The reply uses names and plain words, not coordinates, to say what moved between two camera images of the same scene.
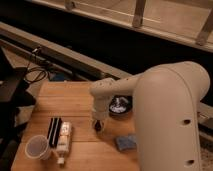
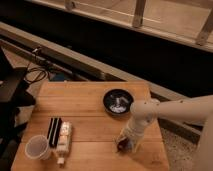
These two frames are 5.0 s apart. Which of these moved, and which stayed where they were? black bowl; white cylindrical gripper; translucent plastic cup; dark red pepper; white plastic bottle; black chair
Moved: dark red pepper; white cylindrical gripper
Stayed: black chair; white plastic bottle; translucent plastic cup; black bowl
